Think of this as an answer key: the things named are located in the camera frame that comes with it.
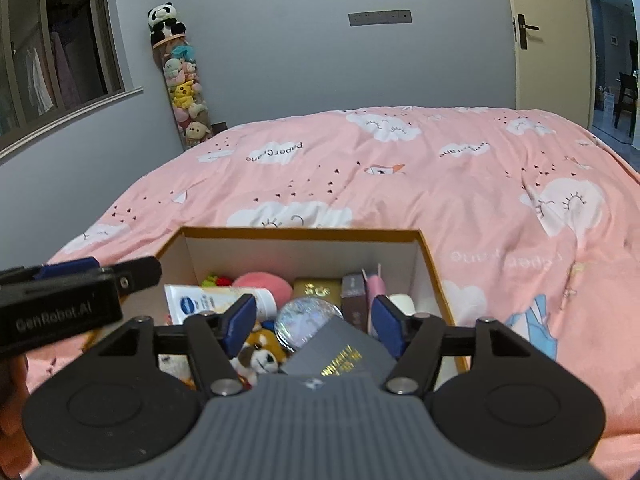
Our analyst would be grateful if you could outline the white rectangular case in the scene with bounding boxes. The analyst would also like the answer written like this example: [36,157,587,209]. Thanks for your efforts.
[388,294,416,316]

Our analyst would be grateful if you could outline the white lotion tube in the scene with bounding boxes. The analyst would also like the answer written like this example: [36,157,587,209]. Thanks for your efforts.
[164,285,278,325]

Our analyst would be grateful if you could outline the pink wallet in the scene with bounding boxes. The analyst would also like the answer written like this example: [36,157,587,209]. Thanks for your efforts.
[361,264,386,308]

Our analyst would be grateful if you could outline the dark grey small box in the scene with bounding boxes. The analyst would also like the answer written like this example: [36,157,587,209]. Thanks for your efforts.
[281,316,396,384]

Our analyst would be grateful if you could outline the round glitter compact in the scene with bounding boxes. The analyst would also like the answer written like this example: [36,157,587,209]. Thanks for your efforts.
[273,297,343,352]

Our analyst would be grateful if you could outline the gold square box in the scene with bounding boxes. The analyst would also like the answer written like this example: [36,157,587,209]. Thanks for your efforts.
[292,278,342,309]

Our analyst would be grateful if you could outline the crochet flower bouquet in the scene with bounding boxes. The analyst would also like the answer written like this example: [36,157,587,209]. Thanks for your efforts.
[158,354,196,390]

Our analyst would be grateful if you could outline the illustrated card box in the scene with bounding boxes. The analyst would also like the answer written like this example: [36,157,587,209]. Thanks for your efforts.
[341,273,369,333]

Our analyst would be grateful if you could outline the person's left hand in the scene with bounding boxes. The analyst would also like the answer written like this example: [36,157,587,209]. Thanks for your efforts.
[1,356,32,479]

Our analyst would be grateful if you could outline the orange cardboard box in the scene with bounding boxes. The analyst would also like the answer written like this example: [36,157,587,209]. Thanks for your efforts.
[81,225,471,394]

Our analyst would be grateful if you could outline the pink printed bed quilt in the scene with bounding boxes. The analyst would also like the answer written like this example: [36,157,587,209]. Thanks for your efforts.
[56,106,639,479]

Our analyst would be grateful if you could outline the hanging plush toy stack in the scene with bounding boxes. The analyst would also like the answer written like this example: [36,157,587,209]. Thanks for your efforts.
[146,2,213,150]

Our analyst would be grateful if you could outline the window with dark frame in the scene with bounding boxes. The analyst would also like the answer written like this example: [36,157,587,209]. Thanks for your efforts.
[1,0,140,159]

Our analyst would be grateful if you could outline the grey wall plate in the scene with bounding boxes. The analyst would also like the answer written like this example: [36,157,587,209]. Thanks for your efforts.
[348,10,412,27]

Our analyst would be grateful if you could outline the cream door with handle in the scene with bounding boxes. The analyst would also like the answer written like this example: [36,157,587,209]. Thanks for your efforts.
[510,0,596,128]

